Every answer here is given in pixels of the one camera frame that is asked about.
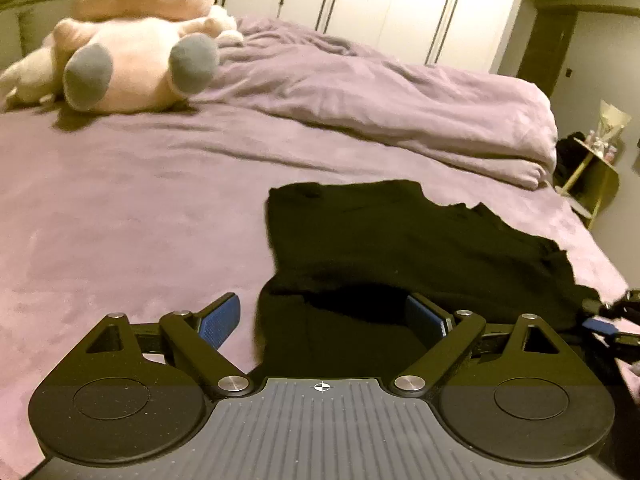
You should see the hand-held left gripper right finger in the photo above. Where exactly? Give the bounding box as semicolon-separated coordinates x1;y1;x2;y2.
391;293;577;398

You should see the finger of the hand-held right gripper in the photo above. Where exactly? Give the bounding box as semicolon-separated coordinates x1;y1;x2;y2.
580;316;640;364
597;288;640;323

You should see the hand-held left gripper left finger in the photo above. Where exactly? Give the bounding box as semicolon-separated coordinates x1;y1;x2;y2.
64;292;253;398

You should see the black long-sleeve shirt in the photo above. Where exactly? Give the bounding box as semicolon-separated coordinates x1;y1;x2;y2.
252;179;601;378

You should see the yellow side table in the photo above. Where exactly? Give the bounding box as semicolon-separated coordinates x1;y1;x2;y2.
556;136;622;232

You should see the dark clothing pile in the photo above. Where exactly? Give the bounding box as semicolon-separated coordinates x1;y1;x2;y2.
553;131;587;187

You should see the paper-wrapped bouquet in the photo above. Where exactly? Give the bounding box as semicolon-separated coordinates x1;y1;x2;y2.
596;100;634;155

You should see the purple duvet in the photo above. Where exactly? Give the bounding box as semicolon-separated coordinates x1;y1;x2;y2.
192;15;559;191

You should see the dark door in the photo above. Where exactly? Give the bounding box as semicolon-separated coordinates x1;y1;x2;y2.
519;9;579;100

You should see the pink plush with grey feet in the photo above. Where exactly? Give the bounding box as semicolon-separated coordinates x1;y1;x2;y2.
52;16;246;113

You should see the white wardrobe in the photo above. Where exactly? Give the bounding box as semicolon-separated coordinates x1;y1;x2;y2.
215;0;534;80

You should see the white plush toy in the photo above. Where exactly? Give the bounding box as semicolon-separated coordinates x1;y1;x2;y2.
0;45;68;108

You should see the green headboard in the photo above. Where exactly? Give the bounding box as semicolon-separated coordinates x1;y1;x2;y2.
0;0;98;73

